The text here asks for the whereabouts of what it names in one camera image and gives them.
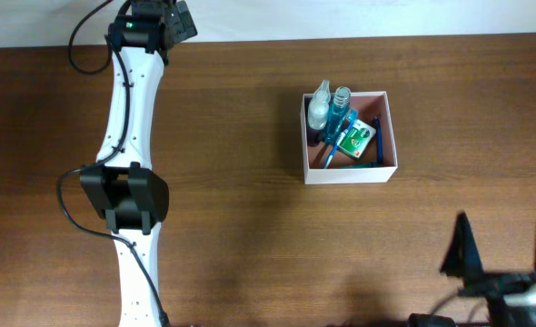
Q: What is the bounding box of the clear bottle purple liquid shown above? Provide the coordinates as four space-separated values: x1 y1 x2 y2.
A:
306 80 331 146

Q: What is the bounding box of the blue disposable razor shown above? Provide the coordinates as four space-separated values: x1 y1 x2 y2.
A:
373 115 383 166

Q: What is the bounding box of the green white soap bar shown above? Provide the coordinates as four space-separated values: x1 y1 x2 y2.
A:
338 119 376 160

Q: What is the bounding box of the blue mouthwash bottle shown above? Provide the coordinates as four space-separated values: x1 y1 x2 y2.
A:
323 86 351 144

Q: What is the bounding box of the blue white toothbrush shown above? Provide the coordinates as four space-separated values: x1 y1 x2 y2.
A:
323 108 358 169

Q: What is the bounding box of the green red toothpaste tube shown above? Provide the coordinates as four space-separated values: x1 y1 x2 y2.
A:
339 162 381 169

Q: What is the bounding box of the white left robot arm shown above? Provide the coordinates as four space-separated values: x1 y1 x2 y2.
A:
74 1 197 326

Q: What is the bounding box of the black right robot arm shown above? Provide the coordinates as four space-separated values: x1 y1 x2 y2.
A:
405 212 536 327

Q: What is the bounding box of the white cardboard box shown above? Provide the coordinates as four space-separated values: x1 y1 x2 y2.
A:
300 92 398 184

